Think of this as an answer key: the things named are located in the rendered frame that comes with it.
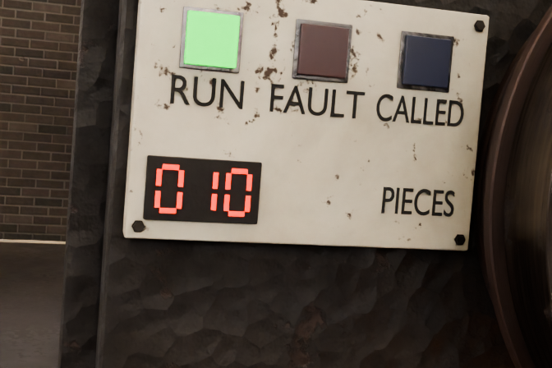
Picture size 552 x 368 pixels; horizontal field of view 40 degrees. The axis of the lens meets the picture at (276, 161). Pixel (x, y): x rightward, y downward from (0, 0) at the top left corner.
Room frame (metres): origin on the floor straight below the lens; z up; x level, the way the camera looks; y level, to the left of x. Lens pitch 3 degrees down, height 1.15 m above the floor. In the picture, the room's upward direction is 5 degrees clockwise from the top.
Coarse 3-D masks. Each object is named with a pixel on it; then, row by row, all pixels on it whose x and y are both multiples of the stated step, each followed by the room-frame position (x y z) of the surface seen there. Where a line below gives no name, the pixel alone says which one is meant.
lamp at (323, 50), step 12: (312, 24) 0.54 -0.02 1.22; (300, 36) 0.54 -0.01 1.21; (312, 36) 0.54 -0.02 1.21; (324, 36) 0.54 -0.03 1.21; (336, 36) 0.55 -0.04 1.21; (348, 36) 0.55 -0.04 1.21; (300, 48) 0.54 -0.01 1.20; (312, 48) 0.54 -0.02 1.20; (324, 48) 0.54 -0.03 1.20; (336, 48) 0.55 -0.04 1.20; (300, 60) 0.54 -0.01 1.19; (312, 60) 0.54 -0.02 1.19; (324, 60) 0.54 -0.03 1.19; (336, 60) 0.55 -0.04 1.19; (300, 72) 0.54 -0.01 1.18; (312, 72) 0.54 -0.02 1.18; (324, 72) 0.54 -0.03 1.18; (336, 72) 0.55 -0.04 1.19
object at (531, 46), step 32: (544, 32) 0.52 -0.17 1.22; (512, 64) 0.61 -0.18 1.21; (512, 96) 0.51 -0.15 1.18; (512, 128) 0.51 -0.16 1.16; (480, 160) 0.60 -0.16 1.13; (480, 192) 0.60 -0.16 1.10; (480, 224) 0.60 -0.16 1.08; (480, 256) 0.60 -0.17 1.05; (512, 320) 0.52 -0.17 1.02; (512, 352) 0.52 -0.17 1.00
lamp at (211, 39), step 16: (192, 16) 0.52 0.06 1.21; (208, 16) 0.52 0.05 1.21; (224, 16) 0.53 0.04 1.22; (192, 32) 0.52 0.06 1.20; (208, 32) 0.52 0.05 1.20; (224, 32) 0.53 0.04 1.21; (192, 48) 0.52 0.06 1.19; (208, 48) 0.52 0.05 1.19; (224, 48) 0.53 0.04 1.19; (208, 64) 0.52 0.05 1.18; (224, 64) 0.53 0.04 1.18
